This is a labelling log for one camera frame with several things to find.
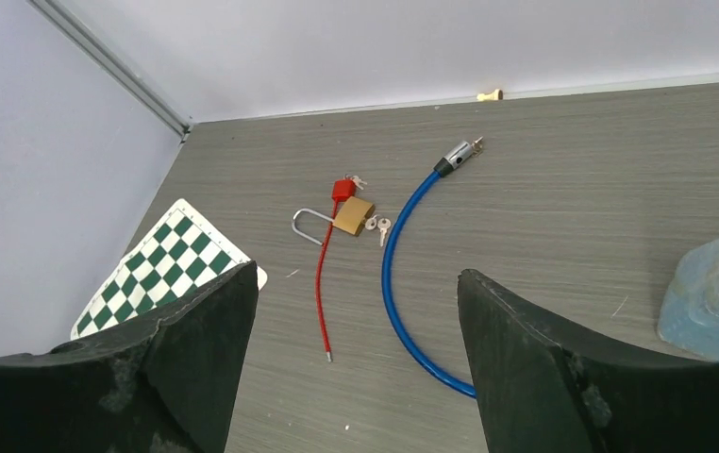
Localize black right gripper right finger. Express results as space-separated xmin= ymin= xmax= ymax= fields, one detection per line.
xmin=458 ymin=269 xmax=719 ymax=452

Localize brass padlock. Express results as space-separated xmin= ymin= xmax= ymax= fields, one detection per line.
xmin=291 ymin=196 xmax=376 ymax=246

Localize green white chessboard mat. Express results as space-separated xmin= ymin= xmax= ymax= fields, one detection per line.
xmin=70 ymin=198 xmax=250 ymax=340

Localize red lock keys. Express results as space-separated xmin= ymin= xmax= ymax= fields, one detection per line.
xmin=345 ymin=175 xmax=367 ymax=190

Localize red cable lock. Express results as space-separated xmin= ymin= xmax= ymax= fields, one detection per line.
xmin=315 ymin=177 xmax=358 ymax=363

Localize padlock keys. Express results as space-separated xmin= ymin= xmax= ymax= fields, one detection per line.
xmin=365 ymin=215 xmax=392 ymax=247

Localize blue mesh bag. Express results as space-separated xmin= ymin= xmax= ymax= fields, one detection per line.
xmin=657 ymin=238 xmax=719 ymax=361

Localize small beige chess piece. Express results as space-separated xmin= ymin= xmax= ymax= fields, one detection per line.
xmin=477 ymin=89 xmax=504 ymax=102

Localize blue lock key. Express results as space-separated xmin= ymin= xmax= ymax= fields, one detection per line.
xmin=471 ymin=137 xmax=484 ymax=156

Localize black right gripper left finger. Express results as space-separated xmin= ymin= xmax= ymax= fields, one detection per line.
xmin=0 ymin=261 xmax=259 ymax=452

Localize blue cable lock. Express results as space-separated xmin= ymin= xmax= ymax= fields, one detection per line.
xmin=381 ymin=140 xmax=484 ymax=399

